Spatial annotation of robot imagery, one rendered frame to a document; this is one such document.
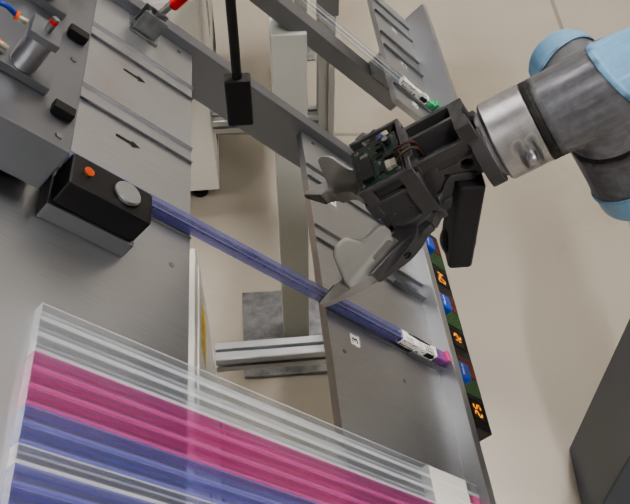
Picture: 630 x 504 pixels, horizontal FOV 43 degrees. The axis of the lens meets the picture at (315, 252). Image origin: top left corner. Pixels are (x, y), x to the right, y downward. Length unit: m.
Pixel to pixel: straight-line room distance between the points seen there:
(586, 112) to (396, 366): 0.36
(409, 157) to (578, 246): 1.53
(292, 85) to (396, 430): 0.72
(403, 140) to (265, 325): 1.24
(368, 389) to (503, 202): 1.49
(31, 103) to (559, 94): 0.42
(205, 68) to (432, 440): 0.52
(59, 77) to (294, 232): 0.98
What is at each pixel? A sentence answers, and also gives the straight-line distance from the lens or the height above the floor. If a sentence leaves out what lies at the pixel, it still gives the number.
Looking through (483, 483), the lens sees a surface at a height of 0.73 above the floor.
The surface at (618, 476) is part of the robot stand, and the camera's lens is 1.55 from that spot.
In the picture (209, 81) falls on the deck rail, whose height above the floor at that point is 0.94.
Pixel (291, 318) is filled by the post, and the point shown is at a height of 0.09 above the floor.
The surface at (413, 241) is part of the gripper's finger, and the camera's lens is 0.72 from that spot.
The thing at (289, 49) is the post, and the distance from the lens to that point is 1.34.
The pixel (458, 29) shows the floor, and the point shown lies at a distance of 2.97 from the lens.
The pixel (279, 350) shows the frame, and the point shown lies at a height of 0.32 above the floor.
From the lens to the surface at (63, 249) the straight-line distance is 0.66.
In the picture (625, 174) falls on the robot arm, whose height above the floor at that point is 1.04.
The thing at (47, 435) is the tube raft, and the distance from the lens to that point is 0.55.
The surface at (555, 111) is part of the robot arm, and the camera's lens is 0.70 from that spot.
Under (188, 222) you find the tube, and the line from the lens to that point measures 0.75.
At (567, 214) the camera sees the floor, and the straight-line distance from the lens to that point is 2.28.
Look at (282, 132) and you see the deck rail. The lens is 1.07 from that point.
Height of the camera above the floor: 1.51
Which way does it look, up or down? 47 degrees down
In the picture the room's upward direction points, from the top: straight up
